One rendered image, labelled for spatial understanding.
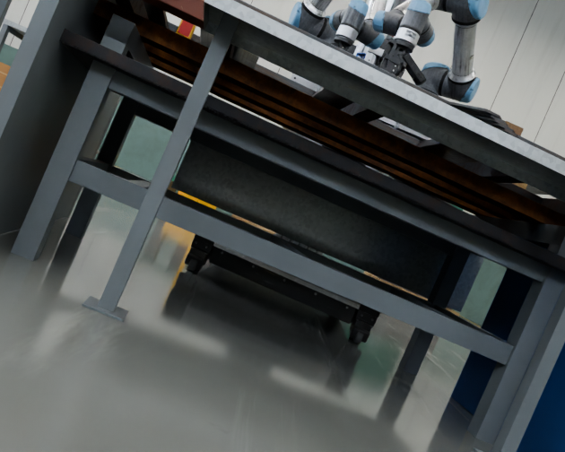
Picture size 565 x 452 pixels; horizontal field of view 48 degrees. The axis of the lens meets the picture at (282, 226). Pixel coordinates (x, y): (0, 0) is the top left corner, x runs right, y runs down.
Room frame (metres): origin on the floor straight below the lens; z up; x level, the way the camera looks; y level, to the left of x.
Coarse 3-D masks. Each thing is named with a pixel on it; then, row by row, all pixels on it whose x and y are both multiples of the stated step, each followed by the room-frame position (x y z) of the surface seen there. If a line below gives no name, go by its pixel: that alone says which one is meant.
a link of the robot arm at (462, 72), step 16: (448, 0) 2.44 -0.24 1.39; (464, 0) 2.40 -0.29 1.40; (480, 0) 2.39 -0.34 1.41; (464, 16) 2.44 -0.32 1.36; (480, 16) 2.43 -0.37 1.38; (464, 32) 2.52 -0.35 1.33; (464, 48) 2.57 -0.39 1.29; (464, 64) 2.63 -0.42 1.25; (448, 80) 2.73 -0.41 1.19; (464, 80) 2.68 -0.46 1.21; (448, 96) 2.77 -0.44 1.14; (464, 96) 2.72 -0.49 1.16
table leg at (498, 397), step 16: (560, 240) 1.85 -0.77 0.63; (560, 272) 1.84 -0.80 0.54; (544, 288) 1.84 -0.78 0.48; (560, 288) 1.85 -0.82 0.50; (528, 304) 1.87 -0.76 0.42; (544, 304) 1.84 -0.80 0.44; (528, 320) 1.84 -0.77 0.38; (544, 320) 1.85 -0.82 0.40; (512, 336) 1.88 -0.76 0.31; (528, 336) 1.84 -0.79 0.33; (512, 352) 1.84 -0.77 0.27; (528, 352) 1.85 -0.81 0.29; (496, 368) 1.89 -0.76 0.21; (512, 368) 1.84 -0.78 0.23; (496, 384) 1.85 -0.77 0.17; (512, 384) 1.85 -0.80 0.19; (480, 400) 1.90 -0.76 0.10; (496, 400) 1.84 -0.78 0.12; (512, 400) 1.85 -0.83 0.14; (480, 416) 1.86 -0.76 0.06; (496, 416) 1.84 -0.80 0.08; (480, 432) 1.84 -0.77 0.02; (496, 432) 1.85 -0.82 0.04
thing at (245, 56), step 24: (240, 0) 1.67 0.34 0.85; (168, 24) 2.27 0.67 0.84; (288, 24) 1.69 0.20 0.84; (240, 48) 2.06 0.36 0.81; (336, 48) 1.71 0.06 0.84; (264, 72) 2.33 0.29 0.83; (384, 72) 1.73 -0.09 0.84; (312, 96) 2.33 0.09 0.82; (336, 96) 2.14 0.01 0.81; (432, 96) 1.75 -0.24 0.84; (432, 144) 2.24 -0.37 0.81
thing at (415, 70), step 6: (408, 54) 2.09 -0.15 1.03; (408, 60) 2.09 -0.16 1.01; (408, 66) 2.10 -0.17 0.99; (414, 66) 2.10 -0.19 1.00; (408, 72) 2.14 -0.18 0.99; (414, 72) 2.10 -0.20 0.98; (420, 72) 2.10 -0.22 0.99; (414, 78) 2.11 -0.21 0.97; (420, 78) 2.10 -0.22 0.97; (420, 84) 2.12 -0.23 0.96
